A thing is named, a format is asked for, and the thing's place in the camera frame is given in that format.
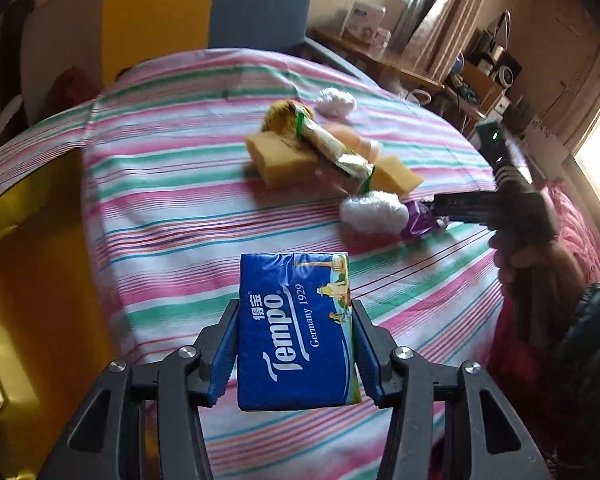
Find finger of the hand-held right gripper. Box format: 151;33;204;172
420;190;501;224

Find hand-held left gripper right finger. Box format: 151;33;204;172
350;299;552;480

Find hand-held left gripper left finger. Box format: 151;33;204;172
40;299;242;480

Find purple wrapper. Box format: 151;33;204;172
401;199;450;241

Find blue tissue pack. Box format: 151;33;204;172
237;251;365;412

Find yellow sock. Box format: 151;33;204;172
261;100;317;137

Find person's right hand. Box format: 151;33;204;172
487;230;561;291

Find yellow sponge block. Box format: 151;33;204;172
244;131;322;191
372;155;425;196

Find crumpled white tissue ball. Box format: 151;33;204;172
339;189;412;235
314;87;357;121

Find brown cardboard box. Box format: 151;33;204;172
459;61;504;112

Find peach plastic bottle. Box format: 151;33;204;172
329;120;382;162

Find black and silver speaker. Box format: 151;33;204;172
491;47;524;87

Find green and white snack packet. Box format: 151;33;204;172
294;111;377;196

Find wooden desk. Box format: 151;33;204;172
307;27;447;98

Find striped bed sheet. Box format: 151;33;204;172
0;47;512;480

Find beige curtain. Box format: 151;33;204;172
394;0;512;83

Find golden yellow box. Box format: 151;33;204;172
0;164;118;480

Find white cardboard box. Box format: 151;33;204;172
341;0;387;42

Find reddish brown cushion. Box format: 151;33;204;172
49;66;102;108

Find yellow headboard panel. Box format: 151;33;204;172
101;0;217;81

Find grey bed frame rail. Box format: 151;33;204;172
302;36;383;92

